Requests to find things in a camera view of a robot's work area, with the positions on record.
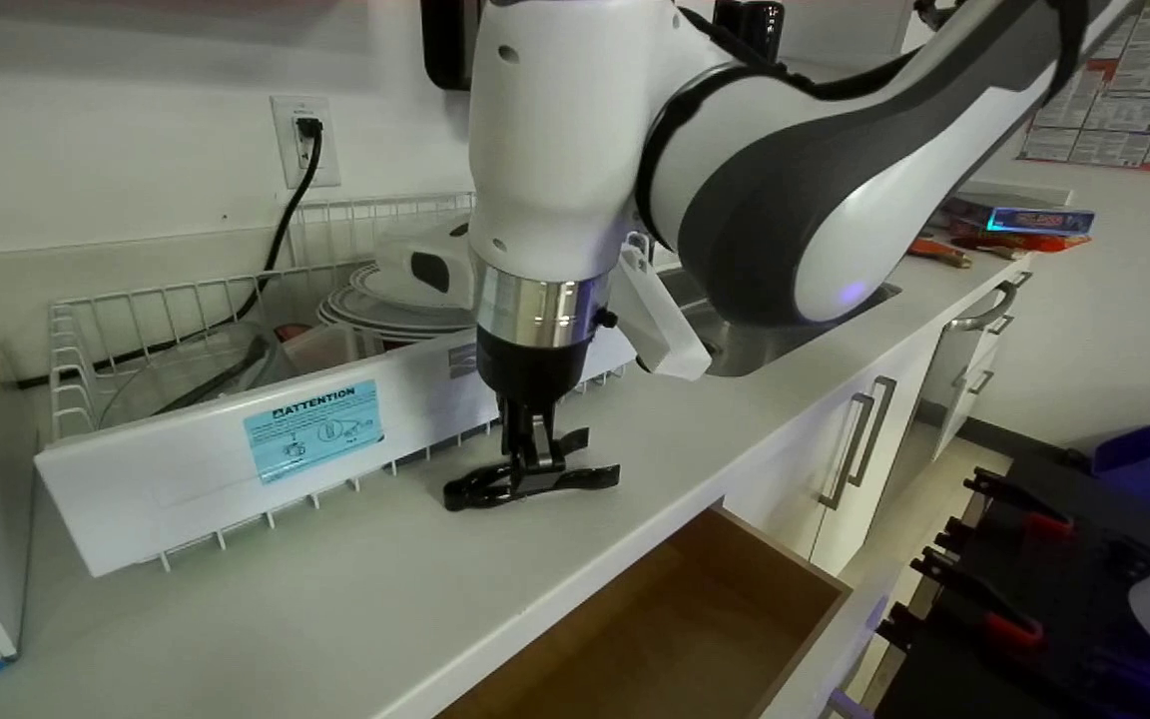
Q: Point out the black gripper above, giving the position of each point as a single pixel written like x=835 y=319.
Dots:
x=535 y=365

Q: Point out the black wall soap dispenser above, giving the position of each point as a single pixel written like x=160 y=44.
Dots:
x=751 y=27

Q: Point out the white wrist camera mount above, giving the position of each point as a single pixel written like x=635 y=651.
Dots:
x=660 y=325

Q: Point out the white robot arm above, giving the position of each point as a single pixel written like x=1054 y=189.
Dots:
x=559 y=132

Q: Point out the white wall outlet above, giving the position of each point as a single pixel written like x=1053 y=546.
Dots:
x=296 y=163

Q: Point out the black robot cart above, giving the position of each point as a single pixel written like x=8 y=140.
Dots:
x=1081 y=613

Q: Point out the wall poster with red text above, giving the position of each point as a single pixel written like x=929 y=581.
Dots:
x=1134 y=94

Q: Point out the white lower cabinet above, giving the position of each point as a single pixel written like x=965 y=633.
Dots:
x=802 y=465

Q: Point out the steel paper towel dispenser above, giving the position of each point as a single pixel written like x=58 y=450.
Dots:
x=446 y=43

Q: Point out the black kitchen tongs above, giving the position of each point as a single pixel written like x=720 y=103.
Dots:
x=482 y=490

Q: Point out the orange red tool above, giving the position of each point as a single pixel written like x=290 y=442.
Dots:
x=935 y=248

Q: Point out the white plate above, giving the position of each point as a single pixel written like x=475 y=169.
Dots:
x=376 y=321

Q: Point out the black clamps with red grips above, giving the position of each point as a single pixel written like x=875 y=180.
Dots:
x=989 y=574

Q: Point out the blue flat box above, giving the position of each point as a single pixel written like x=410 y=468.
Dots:
x=1026 y=221

